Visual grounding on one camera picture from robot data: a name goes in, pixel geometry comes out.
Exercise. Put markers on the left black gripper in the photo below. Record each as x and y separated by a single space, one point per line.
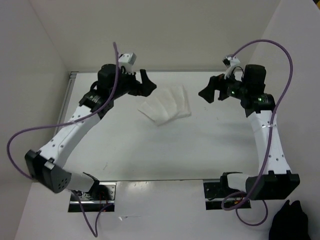
145 88

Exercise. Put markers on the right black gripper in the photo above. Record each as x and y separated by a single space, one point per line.
215 82

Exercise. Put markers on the white pleated skirt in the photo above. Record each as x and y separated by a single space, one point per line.
166 104

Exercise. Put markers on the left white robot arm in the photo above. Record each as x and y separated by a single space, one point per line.
47 164

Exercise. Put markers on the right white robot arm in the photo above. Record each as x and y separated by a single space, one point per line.
275 180

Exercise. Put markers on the black cloth pile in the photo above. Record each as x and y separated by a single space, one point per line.
290 223

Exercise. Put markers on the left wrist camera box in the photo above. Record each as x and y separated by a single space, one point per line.
126 62

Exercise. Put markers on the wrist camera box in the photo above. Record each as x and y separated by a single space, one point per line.
231 62
126 62

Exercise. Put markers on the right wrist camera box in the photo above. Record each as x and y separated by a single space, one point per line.
231 62

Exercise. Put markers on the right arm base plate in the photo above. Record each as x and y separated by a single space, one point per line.
214 193

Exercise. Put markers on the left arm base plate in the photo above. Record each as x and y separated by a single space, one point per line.
104 201

